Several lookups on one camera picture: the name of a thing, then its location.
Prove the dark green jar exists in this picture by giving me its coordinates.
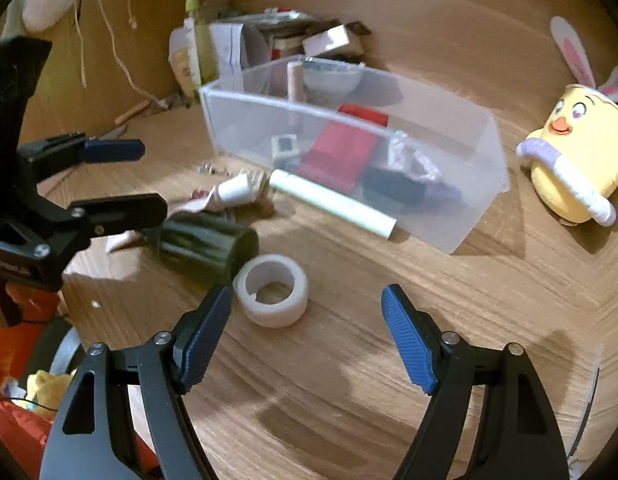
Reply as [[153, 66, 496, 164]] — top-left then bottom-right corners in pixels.
[[143, 211, 259, 286]]

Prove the white tape roll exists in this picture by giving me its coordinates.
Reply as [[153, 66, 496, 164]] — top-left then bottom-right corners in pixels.
[[233, 254, 309, 328]]

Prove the pink squeeze tube white cap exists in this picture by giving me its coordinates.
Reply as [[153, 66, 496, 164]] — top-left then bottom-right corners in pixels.
[[104, 173, 258, 254]]

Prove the mint green long tube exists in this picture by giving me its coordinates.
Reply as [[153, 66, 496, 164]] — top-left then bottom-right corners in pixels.
[[269, 169, 397, 240]]

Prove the red foil packet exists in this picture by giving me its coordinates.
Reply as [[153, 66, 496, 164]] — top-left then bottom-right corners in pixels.
[[293, 122, 379, 194]]

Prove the yellow green spray bottle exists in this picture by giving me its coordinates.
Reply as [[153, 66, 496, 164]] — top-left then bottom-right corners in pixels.
[[183, 0, 218, 89]]

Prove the folded white paper leaflet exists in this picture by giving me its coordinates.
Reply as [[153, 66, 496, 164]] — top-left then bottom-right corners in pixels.
[[210, 22, 271, 91]]

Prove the yellow chick plush toy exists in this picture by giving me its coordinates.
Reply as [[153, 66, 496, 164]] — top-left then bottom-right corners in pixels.
[[516, 16, 618, 226]]

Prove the clear plastic storage bin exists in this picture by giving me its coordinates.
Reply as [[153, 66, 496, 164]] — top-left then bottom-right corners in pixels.
[[199, 56, 510, 254]]

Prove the small white pink box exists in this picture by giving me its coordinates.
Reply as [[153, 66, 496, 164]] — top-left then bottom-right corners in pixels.
[[303, 25, 364, 58]]

